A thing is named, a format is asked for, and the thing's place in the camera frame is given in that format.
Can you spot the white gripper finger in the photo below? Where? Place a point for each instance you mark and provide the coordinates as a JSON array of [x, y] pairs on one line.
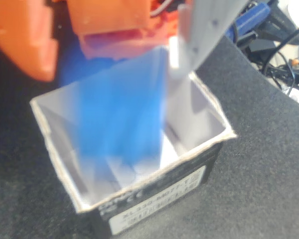
[[204, 32]]

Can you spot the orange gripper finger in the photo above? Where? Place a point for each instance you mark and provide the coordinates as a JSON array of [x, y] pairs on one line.
[[20, 39]]

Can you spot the blue cube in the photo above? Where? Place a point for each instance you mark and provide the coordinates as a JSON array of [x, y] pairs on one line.
[[119, 112]]

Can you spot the white black cardboard box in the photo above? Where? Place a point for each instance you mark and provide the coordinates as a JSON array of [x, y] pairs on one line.
[[149, 199]]

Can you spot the blue plastic clamp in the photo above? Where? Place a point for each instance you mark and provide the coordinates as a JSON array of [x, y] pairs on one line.
[[251, 15]]

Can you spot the black power adapter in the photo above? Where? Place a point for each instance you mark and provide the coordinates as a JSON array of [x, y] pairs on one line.
[[260, 46]]

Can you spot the black felt mat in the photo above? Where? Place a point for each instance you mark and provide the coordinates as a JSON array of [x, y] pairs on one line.
[[259, 161]]

